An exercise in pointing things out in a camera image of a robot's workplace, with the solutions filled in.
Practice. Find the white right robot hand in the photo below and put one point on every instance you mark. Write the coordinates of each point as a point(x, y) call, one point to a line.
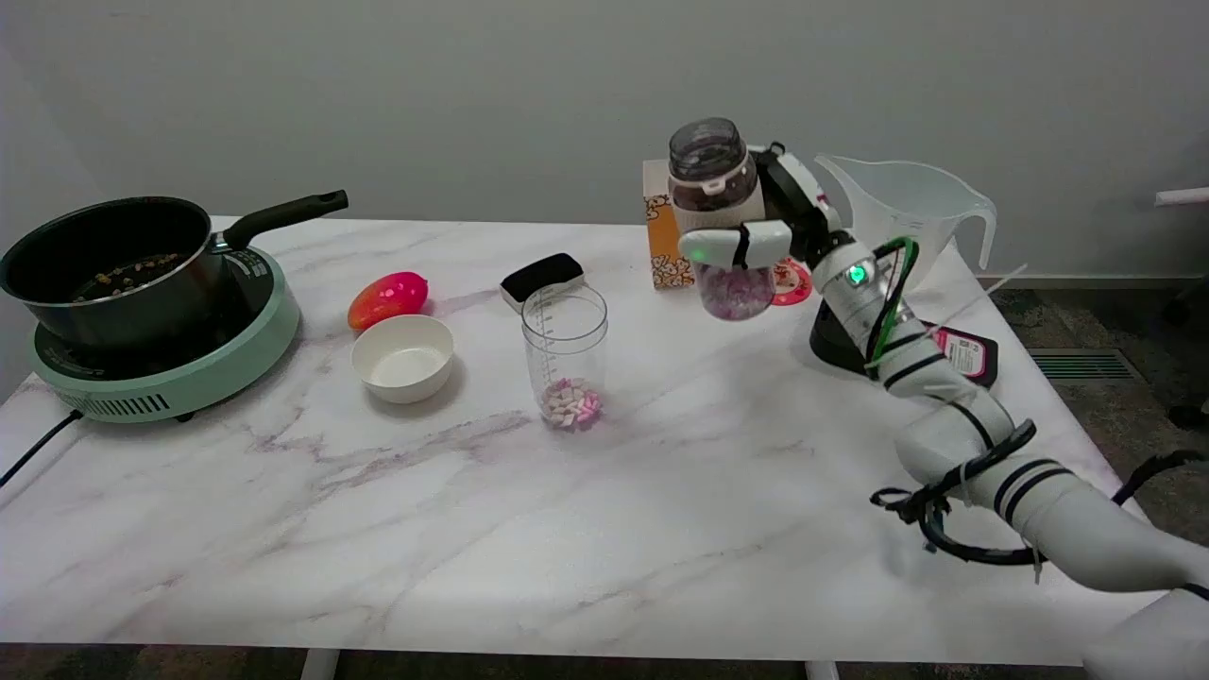
point(803, 212)

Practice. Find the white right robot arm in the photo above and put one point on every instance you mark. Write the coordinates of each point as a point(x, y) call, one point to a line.
point(945, 392)

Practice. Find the tall clear measuring cup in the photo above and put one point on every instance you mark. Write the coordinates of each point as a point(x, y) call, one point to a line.
point(565, 345)

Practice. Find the pink round coaster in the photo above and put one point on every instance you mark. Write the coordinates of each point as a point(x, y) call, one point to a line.
point(791, 283)

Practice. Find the translucent plastic pitcher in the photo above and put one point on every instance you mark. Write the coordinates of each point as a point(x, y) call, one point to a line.
point(907, 203)

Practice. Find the orange popcorn box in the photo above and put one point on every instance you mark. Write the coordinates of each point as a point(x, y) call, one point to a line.
point(659, 241)

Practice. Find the long white zip tie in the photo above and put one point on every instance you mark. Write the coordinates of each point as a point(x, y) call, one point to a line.
point(973, 300)

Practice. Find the black device with pink label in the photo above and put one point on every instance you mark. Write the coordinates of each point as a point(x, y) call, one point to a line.
point(968, 354)

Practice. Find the black and white sponge block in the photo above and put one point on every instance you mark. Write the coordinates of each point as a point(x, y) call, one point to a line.
point(540, 274)

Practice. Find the pink white candy pieces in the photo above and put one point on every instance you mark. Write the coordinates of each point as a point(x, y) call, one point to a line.
point(571, 406)

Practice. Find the floor vent grille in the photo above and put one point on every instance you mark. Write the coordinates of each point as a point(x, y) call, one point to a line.
point(1086, 365)

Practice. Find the red orange toy mango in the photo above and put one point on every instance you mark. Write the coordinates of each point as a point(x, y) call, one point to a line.
point(387, 297)

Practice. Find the white round bowl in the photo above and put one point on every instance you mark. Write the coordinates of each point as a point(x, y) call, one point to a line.
point(403, 364)

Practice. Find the white table leg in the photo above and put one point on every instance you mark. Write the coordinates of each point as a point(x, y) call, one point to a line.
point(822, 671)
point(319, 664)

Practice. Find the mint green induction cooker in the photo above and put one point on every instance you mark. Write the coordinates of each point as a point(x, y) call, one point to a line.
point(217, 364)

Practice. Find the brown kernels in saucepan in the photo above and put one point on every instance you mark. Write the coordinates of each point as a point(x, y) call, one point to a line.
point(127, 274)

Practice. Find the white wall pipe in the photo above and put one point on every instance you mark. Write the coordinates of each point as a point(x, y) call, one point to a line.
point(1185, 196)

